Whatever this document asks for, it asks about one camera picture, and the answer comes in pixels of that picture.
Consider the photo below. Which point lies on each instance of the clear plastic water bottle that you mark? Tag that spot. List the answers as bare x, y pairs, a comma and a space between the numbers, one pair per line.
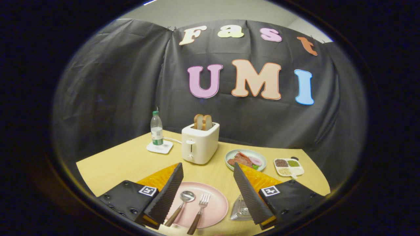
157, 129

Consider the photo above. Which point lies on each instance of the pale green plate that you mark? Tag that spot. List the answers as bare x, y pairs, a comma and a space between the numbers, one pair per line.
252, 153

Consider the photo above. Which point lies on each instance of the pink plate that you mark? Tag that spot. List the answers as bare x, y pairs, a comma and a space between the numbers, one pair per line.
213, 206

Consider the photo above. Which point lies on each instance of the toast slice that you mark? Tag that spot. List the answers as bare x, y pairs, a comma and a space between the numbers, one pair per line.
207, 122
198, 121

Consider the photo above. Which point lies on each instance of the orange carrot slice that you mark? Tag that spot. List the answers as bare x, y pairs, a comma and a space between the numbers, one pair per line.
243, 154

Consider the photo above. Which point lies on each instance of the pink ham slice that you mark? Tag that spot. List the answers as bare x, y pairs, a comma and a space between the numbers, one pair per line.
255, 161

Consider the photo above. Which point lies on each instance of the white square coaster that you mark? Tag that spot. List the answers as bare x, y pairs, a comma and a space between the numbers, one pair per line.
160, 148

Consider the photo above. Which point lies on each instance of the white toaster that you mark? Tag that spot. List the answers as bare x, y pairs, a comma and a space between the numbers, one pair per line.
203, 144

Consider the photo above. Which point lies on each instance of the pile of green beans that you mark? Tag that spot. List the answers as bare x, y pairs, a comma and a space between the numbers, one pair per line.
293, 163

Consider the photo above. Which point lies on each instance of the brown meat slices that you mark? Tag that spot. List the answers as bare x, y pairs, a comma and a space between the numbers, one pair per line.
241, 160

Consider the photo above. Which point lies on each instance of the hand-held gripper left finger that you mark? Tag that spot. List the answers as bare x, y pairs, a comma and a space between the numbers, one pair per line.
169, 193

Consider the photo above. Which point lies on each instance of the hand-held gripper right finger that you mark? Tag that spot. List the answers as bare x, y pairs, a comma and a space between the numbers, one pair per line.
247, 193

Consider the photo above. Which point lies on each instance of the pile of yellow beans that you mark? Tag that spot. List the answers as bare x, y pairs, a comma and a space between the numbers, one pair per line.
284, 171

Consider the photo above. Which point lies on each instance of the pile of dark beans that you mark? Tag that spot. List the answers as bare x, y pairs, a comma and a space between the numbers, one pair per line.
281, 163

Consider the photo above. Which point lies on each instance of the white divided tray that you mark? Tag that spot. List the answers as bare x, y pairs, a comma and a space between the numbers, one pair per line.
297, 171

